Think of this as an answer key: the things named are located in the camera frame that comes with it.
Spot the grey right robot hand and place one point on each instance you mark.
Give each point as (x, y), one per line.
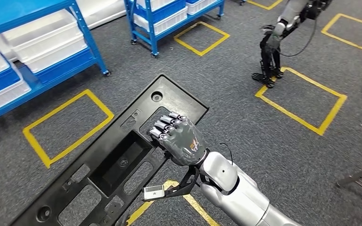
(184, 140)

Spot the standing humanoid robot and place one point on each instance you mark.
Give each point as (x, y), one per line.
(273, 46)

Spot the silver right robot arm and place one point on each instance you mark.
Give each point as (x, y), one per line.
(240, 193)

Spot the blue wheeled shelf rack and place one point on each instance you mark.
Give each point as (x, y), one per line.
(149, 34)

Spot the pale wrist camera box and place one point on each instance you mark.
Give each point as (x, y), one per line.
(153, 192)

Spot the black plastic panel part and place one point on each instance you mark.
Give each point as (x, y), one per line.
(74, 174)

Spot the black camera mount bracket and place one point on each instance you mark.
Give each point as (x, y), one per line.
(184, 185)

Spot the blue metal shelf rack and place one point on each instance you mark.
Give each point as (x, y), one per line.
(12, 12)

